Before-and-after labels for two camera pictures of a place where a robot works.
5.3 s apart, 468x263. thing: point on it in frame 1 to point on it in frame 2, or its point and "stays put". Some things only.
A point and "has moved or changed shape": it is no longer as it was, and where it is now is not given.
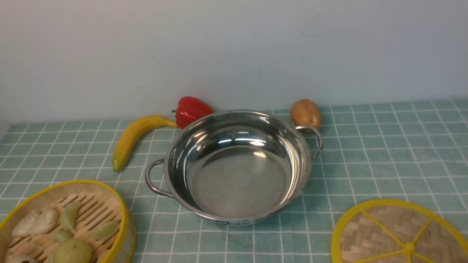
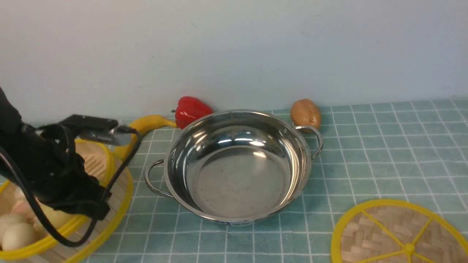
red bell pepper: x=189 y=109 stays put
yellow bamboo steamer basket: x=76 y=221 has moved or changed shape
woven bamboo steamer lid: x=399 y=231 stays put
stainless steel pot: x=237 y=167 stays put
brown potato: x=305 y=113 stays put
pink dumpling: x=27 y=248 to x=23 y=206
